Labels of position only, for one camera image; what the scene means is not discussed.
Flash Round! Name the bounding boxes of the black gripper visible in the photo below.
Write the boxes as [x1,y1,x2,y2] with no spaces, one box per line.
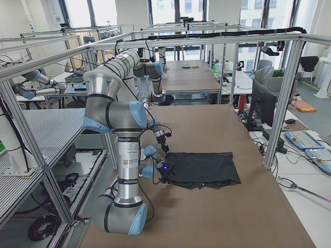
[156,134,169,152]
[156,161,175,184]

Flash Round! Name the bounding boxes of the black graphic t-shirt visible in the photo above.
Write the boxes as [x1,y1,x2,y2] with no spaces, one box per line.
[165,152,241,189]

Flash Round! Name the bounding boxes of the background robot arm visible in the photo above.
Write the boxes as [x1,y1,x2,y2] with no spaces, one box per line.
[16,70,67,100]

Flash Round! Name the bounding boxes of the black Huawei monitor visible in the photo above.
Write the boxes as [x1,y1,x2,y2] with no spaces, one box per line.
[246,79,277,131]

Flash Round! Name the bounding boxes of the striped aluminium work table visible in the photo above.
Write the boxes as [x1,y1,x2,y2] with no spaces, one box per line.
[0,107,109,225]

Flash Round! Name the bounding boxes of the metal rod tool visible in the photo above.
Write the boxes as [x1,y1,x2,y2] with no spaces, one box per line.
[277,176,331,202]

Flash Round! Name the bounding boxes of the grey teach pendant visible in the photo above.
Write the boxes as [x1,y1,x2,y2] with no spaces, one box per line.
[305,148,330,175]
[284,131,325,150]

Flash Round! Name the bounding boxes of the aluminium cage frame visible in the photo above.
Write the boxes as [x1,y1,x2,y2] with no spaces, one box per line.
[0,22,321,225]

